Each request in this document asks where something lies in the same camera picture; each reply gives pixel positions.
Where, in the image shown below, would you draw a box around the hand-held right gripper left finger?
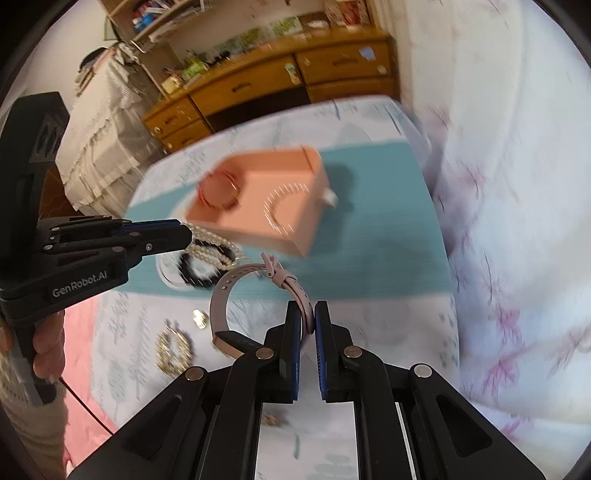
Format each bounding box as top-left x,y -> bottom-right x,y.
67,300 -> 303,480

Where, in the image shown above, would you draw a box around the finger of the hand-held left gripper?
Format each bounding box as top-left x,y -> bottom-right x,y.
46,228 -> 194,278
39,215 -> 188,248

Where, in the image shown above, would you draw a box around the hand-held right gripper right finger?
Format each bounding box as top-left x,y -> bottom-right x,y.
315,300 -> 546,480

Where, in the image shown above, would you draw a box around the black bead bracelet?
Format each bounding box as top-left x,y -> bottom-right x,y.
178,249 -> 236,288

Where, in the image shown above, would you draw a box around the white pearl bracelet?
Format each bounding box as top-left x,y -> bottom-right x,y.
263,183 -> 311,230
182,222 -> 245,273

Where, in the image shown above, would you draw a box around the pink strap watch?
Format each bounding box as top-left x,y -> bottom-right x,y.
210,253 -> 315,358

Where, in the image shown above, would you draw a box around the pink jewelry box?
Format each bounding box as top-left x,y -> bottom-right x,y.
185,146 -> 340,258

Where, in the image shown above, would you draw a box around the person's left forearm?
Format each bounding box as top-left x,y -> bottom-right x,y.
0,355 -> 70,480

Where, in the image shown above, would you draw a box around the person's left hand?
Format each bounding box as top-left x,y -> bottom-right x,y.
32,309 -> 66,383

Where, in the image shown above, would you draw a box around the brown wooden cabinet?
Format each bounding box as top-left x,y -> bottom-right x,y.
39,166 -> 80,217

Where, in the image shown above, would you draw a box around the white lace furniture cover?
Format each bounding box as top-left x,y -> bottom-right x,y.
55,46 -> 163,208

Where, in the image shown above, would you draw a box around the pink blanket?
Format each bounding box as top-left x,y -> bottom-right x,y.
65,300 -> 122,435

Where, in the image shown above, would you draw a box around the wooden bookshelf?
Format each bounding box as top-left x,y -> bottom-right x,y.
104,0 -> 208,100

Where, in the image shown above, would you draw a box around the white tree-print tablecloth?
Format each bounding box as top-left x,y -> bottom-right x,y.
69,95 -> 462,480

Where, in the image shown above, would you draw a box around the teal striped placemat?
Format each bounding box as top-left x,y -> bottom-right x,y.
124,138 -> 455,301

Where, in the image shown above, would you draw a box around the assorted bottles and packets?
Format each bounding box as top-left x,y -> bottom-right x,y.
159,14 -> 333,93

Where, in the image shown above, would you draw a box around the wooden desk with drawers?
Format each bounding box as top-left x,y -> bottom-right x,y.
142,25 -> 400,155

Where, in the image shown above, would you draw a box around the row of books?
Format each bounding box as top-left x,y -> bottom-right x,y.
129,0 -> 204,42

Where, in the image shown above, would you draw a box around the red cord bracelet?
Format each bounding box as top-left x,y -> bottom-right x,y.
198,170 -> 242,212

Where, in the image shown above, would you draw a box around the gold chain bracelet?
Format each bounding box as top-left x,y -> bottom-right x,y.
154,329 -> 192,372

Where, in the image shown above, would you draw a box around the black cable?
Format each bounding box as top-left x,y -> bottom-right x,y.
60,376 -> 114,435

